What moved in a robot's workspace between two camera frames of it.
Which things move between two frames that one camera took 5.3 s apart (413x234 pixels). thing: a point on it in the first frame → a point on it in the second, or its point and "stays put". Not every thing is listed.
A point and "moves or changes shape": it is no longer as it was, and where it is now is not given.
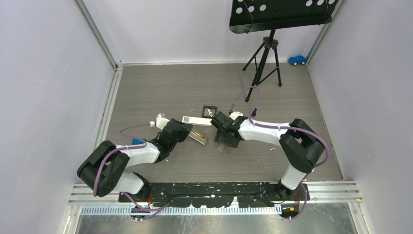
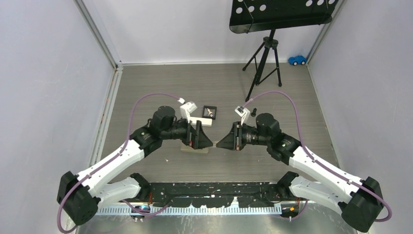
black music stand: (256, 15) stays put
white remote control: (197, 121) stays put
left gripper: (184, 130) → (196, 138)
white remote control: (197, 137) moves or changes shape
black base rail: (247, 194) stays put
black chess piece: (254, 112) stays put
